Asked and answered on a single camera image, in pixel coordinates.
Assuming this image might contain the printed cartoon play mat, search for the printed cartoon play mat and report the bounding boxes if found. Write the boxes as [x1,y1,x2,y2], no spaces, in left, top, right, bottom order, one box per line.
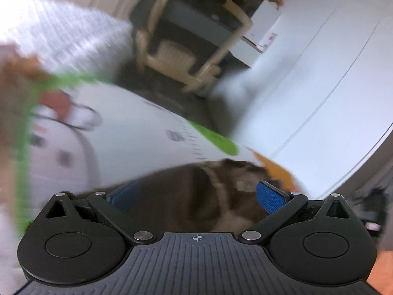
[14,72,309,237]

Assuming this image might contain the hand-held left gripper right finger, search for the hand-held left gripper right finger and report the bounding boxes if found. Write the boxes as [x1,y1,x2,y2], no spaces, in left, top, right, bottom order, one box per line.
[241,181,353,246]

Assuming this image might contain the white quilted bedspread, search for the white quilted bedspread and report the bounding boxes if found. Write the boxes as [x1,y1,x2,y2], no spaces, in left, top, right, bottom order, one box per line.
[0,0,132,77]

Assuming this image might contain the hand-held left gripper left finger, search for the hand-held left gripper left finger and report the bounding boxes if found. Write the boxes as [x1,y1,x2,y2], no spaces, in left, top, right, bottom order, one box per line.
[45,181,154,245]

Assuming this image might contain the white desk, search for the white desk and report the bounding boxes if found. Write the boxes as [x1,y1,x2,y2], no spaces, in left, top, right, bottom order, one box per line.
[229,35,266,68]

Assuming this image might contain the brown corduroy pants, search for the brown corduroy pants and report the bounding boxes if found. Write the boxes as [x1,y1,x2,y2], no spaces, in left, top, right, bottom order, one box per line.
[61,158,298,233]

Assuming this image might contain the white wardrobe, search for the white wardrobe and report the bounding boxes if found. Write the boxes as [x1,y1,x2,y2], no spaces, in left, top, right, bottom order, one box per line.
[212,0,393,200]

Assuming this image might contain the beige mesh office chair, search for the beige mesh office chair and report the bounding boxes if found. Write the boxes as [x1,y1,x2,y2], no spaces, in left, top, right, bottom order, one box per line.
[130,0,254,94]

